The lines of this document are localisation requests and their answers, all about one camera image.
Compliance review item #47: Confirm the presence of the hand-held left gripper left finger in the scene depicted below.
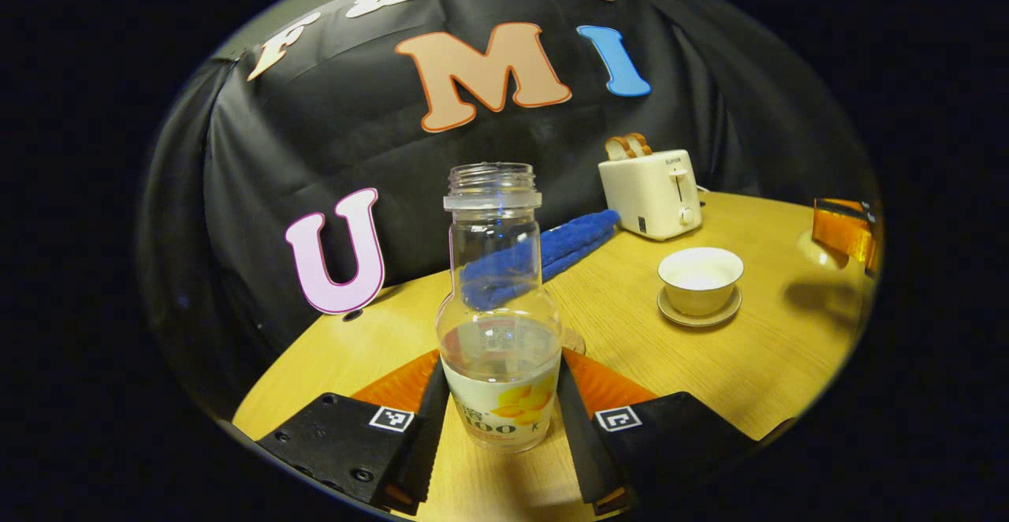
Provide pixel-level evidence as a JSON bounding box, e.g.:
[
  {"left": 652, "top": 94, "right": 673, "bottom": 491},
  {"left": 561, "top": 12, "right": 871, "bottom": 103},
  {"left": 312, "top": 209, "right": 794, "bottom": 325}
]
[{"left": 256, "top": 349, "right": 450, "bottom": 516}]

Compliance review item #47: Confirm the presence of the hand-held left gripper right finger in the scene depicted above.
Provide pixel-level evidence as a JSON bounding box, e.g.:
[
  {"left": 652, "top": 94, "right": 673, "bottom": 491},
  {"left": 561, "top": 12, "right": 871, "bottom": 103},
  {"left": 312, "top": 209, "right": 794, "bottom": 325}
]
[{"left": 556, "top": 347, "right": 797, "bottom": 516}]

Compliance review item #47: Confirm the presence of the clear water bottle yellow label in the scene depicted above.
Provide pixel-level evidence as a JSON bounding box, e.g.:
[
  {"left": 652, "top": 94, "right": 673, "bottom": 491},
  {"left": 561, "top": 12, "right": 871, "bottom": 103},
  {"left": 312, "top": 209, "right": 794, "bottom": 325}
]
[{"left": 435, "top": 162, "right": 564, "bottom": 453}]

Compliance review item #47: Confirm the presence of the white teacup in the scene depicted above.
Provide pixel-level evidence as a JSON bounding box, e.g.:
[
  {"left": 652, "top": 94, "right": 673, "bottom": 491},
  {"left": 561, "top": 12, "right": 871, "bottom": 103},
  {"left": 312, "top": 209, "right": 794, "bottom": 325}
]
[{"left": 657, "top": 247, "right": 745, "bottom": 317}]

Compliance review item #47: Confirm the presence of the white toaster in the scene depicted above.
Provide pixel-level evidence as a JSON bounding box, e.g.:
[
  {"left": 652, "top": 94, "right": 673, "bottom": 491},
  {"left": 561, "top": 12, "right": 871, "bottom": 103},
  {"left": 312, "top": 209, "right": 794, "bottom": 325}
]
[{"left": 598, "top": 149, "right": 703, "bottom": 241}]

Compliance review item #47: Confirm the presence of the blue towel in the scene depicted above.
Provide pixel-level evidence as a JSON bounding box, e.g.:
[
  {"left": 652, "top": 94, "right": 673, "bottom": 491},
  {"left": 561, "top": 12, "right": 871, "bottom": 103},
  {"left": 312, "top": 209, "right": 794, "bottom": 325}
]
[{"left": 460, "top": 208, "right": 622, "bottom": 311}]

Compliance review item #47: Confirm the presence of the black backdrop cloth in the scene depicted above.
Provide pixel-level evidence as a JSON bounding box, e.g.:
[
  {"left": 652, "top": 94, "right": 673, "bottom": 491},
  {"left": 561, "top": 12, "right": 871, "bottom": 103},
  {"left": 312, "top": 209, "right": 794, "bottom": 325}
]
[{"left": 134, "top": 0, "right": 880, "bottom": 420}]

